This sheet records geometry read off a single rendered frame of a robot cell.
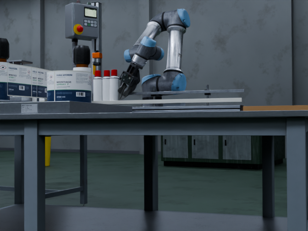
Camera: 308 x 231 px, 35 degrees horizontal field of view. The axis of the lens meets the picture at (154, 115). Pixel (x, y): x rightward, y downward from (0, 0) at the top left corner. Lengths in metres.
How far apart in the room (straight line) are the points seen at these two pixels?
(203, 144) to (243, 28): 4.01
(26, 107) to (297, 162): 1.06
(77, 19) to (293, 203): 1.69
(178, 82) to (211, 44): 9.40
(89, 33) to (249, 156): 5.99
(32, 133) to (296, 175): 0.99
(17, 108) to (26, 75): 0.38
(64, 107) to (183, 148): 7.13
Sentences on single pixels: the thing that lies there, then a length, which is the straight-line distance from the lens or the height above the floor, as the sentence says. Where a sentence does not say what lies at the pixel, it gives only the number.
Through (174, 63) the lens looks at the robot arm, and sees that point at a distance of 2.87.
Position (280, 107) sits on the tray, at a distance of 2.36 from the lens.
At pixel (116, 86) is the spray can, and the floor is 0.99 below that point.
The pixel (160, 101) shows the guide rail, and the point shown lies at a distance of 2.56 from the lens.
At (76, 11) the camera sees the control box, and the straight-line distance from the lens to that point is 2.87.
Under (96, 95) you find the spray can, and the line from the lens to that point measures 2.72.
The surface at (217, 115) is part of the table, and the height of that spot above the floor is 0.82.
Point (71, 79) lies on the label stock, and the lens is 2.19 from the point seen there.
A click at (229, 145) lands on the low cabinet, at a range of 8.64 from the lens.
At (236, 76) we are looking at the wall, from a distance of 11.86.
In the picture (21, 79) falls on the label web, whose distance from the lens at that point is 2.37.
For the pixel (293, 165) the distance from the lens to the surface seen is 1.67.
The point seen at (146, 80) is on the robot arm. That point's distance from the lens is 2.88.
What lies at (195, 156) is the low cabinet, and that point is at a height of 0.20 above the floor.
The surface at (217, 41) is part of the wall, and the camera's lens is 12.13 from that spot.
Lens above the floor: 0.79
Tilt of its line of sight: 1 degrees up
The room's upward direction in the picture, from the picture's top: straight up
